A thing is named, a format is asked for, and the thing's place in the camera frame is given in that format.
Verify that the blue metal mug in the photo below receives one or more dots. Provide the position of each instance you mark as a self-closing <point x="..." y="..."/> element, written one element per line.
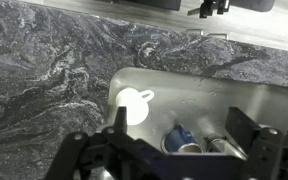
<point x="180" y="140"/>

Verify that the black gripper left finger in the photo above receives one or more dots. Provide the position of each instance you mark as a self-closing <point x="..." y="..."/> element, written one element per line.
<point x="120" y="119"/>

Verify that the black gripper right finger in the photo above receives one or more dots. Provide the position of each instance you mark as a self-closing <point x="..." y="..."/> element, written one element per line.
<point x="242" y="125"/>

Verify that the stainless steel sink basin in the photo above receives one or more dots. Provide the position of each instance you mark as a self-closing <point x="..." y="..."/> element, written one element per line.
<point x="200" y="100"/>

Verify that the white ceramic cup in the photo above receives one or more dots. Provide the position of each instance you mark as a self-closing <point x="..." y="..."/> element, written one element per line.
<point x="133" y="106"/>

